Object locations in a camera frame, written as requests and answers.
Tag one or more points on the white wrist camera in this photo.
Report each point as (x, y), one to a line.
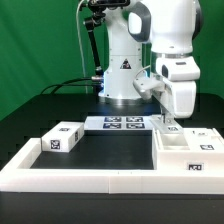
(145, 85)

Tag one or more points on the white workspace border frame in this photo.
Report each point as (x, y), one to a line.
(18, 175)

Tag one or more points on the white cabinet top block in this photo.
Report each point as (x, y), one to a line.
(63, 137)

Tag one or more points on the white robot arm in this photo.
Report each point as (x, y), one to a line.
(143, 50)

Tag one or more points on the white cabinet body box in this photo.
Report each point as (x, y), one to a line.
(172, 152)

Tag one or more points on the white cabinet door panel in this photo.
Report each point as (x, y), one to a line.
(174, 128)

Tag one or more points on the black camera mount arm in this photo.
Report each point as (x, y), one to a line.
(98, 8)

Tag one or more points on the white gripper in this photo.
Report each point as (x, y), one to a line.
(177, 98)

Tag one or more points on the white marker base plate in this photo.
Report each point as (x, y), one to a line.
(117, 124)

